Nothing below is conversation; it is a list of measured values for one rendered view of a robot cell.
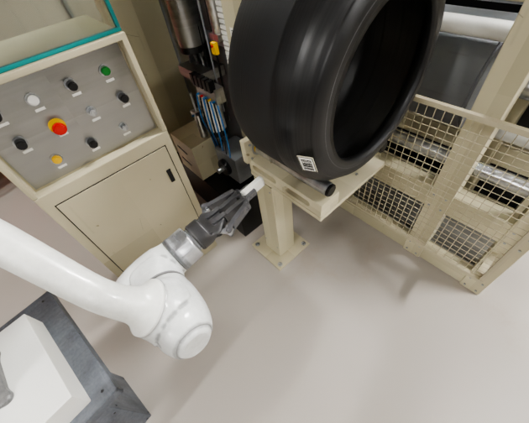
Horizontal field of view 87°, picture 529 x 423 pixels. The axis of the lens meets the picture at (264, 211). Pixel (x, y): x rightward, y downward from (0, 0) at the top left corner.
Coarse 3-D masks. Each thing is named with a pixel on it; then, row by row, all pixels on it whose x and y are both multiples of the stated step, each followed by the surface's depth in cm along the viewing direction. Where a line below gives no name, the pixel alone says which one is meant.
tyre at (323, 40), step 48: (288, 0) 52; (336, 0) 48; (384, 0) 51; (432, 0) 64; (240, 48) 61; (288, 48) 52; (336, 48) 50; (384, 48) 90; (432, 48) 76; (240, 96) 66; (288, 96) 56; (336, 96) 57; (384, 96) 94; (288, 144) 64; (336, 144) 98
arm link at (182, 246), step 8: (176, 232) 66; (184, 232) 66; (168, 240) 65; (176, 240) 65; (184, 240) 65; (192, 240) 66; (168, 248) 64; (176, 248) 64; (184, 248) 64; (192, 248) 65; (200, 248) 68; (176, 256) 64; (184, 256) 64; (192, 256) 66; (200, 256) 68; (184, 264) 65
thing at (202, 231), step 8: (200, 216) 72; (216, 216) 70; (192, 224) 67; (200, 224) 67; (208, 224) 70; (216, 224) 69; (224, 224) 70; (192, 232) 66; (200, 232) 66; (208, 232) 68; (216, 232) 68; (200, 240) 66; (208, 240) 67
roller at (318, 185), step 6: (258, 150) 102; (264, 156) 100; (276, 162) 97; (282, 168) 96; (288, 168) 93; (294, 174) 92; (306, 180) 89; (312, 180) 88; (318, 180) 87; (312, 186) 88; (318, 186) 86; (324, 186) 85; (330, 186) 84; (324, 192) 86; (330, 192) 86
